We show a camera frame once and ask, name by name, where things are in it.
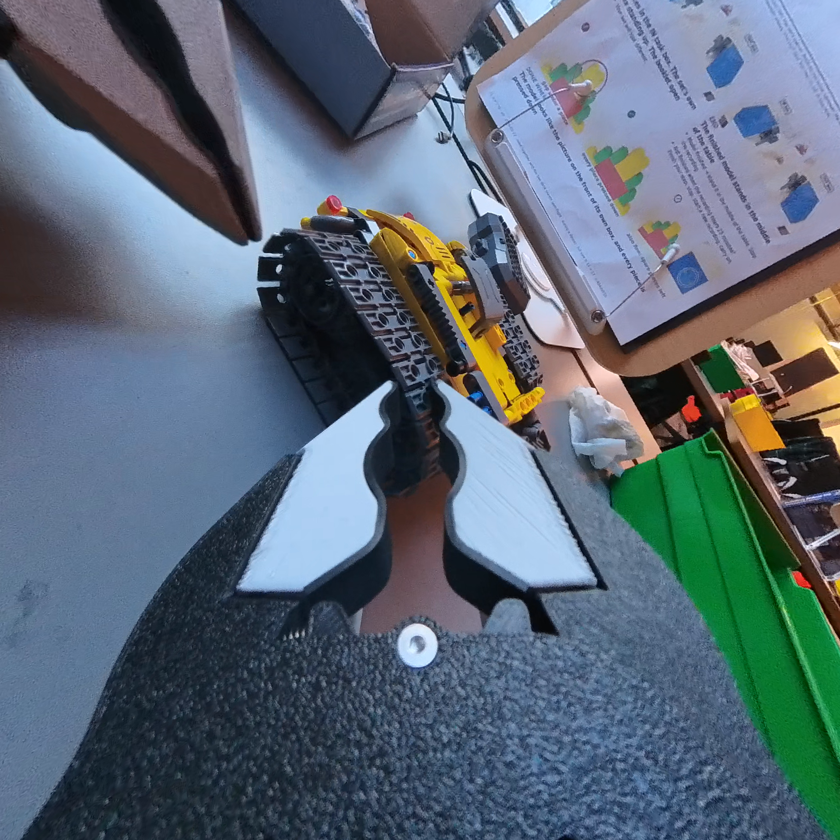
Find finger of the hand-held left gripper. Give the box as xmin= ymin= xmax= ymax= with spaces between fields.
xmin=0 ymin=0 xmax=250 ymax=247
xmin=157 ymin=0 xmax=265 ymax=242

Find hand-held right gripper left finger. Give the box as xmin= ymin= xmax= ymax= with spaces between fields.
xmin=235 ymin=381 xmax=401 ymax=597

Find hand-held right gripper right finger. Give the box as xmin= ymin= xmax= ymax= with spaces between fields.
xmin=433 ymin=379 xmax=608 ymax=592

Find yellow brick tracked vehicle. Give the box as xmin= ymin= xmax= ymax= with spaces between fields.
xmin=258 ymin=196 xmax=547 ymax=496

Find grey desk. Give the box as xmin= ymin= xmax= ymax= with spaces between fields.
xmin=0 ymin=0 xmax=660 ymax=840

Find dark blue cardboard box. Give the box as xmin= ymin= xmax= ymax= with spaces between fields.
xmin=233 ymin=0 xmax=454 ymax=142

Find crumpled white tissue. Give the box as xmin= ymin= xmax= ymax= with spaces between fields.
xmin=567 ymin=386 xmax=647 ymax=476

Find white stand base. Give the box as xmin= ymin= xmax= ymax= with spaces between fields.
xmin=469 ymin=189 xmax=586 ymax=349

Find wooden document board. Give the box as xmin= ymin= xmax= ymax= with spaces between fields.
xmin=465 ymin=0 xmax=840 ymax=378

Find green plastic bin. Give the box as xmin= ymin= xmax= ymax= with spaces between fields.
xmin=607 ymin=430 xmax=840 ymax=840

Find brown cardboard box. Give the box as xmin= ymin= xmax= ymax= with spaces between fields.
xmin=364 ymin=0 xmax=506 ymax=67

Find storage shelf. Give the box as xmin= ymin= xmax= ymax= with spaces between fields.
xmin=626 ymin=282 xmax=840 ymax=634

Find metal clip bar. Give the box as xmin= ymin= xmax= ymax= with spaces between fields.
xmin=486 ymin=128 xmax=608 ymax=326

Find printed instruction sheet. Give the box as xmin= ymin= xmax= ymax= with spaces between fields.
xmin=478 ymin=0 xmax=840 ymax=347

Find black cables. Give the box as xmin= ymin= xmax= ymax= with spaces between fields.
xmin=430 ymin=72 xmax=488 ymax=193

